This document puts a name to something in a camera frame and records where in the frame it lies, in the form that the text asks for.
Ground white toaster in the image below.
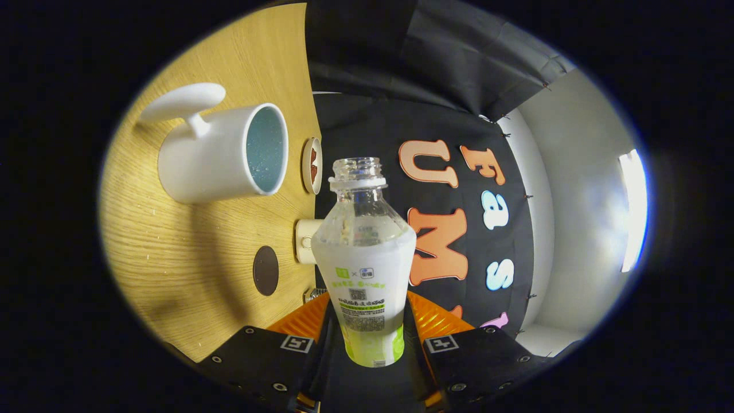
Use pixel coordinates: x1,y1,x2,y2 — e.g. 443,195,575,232
295,219,323,265

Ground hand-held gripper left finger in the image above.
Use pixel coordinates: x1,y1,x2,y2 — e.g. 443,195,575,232
198,291,340,412

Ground black backdrop cloth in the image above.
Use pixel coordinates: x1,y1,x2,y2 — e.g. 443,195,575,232
304,0,577,340

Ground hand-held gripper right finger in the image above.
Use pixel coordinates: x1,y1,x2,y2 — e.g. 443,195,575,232
403,291,552,411

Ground clear plastic juice bottle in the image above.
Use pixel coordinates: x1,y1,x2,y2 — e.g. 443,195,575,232
310,157,417,368

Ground dark brown round coaster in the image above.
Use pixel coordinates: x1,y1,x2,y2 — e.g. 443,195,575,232
253,246,280,297

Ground wooden table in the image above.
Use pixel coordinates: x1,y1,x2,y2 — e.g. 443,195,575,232
99,3,323,363

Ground large ceiling light panel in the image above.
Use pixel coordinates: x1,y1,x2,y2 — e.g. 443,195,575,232
618,149,649,274

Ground small white dish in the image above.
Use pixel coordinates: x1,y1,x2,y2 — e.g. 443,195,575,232
301,137,323,195

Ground white ceramic cup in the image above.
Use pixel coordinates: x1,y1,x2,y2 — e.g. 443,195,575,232
138,83,289,205

